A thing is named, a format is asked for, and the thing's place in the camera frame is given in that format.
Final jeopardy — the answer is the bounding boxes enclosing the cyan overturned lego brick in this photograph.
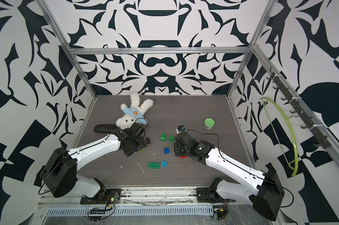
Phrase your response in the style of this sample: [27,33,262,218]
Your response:
[160,160,168,168]

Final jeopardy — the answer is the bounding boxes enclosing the black remote control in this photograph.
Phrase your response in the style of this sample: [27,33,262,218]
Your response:
[94,124,118,134]

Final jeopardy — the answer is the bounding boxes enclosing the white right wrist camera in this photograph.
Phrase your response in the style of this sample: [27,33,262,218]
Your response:
[176,125,186,134]

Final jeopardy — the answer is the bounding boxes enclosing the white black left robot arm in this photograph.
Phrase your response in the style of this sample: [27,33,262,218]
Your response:
[40,123,151,199]

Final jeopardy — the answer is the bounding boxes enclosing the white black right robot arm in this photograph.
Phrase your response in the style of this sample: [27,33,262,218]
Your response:
[174,130,285,221]

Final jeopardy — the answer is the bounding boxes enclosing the green long lego plate brick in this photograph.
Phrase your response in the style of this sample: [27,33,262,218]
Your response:
[148,162,160,169]

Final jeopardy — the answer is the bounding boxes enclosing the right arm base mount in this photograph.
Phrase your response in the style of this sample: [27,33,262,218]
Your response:
[196,178,228,203]

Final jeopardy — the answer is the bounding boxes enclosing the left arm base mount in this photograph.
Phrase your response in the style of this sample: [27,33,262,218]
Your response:
[80,178,122,205]

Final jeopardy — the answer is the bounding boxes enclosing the black wall hook rack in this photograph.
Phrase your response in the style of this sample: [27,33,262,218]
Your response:
[267,68,332,149]

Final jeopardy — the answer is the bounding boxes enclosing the white teddy bear blue shirt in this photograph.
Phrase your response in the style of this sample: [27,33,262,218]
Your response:
[116,93,154,129]

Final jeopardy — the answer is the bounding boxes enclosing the light green tall lego brick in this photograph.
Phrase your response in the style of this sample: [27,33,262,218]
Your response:
[160,133,167,141]

